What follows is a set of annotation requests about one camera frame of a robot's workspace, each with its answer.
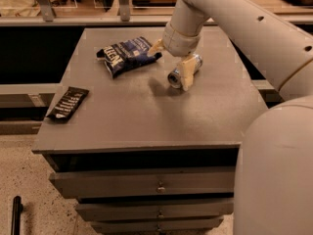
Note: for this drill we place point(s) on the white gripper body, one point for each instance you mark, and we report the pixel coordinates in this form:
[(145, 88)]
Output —
[(180, 44)]

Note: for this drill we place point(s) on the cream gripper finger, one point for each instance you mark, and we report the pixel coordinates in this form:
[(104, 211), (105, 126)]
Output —
[(156, 48), (186, 68)]

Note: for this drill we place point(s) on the blue silver redbull can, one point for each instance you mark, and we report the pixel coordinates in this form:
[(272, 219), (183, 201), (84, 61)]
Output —
[(174, 78)]

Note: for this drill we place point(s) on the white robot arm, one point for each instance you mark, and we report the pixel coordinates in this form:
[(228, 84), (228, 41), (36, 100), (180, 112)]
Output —
[(273, 192)]

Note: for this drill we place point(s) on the blue chip bag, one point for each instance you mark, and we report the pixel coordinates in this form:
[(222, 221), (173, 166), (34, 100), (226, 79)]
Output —
[(127, 55)]

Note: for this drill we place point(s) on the grey drawer cabinet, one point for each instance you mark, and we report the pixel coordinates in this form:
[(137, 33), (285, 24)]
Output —
[(139, 121)]

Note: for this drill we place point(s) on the black snack bar wrapper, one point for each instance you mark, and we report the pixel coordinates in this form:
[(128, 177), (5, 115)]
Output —
[(68, 104)]

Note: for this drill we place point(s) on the top grey drawer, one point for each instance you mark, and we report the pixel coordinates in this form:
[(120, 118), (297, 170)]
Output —
[(144, 182)]

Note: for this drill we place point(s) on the grey drawer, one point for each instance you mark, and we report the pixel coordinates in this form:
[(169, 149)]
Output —
[(144, 182), (159, 209), (161, 225)]

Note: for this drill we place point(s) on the middle grey drawer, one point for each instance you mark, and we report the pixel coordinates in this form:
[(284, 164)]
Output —
[(159, 209)]

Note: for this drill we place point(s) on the bottom grey drawer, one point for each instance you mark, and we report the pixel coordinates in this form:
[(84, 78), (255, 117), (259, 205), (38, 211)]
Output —
[(161, 225)]

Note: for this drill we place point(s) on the black pole on floor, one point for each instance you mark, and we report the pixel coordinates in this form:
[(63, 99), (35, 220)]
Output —
[(16, 215)]

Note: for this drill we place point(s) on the metal railing frame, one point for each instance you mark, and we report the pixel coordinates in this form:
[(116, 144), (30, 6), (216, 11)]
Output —
[(119, 11)]

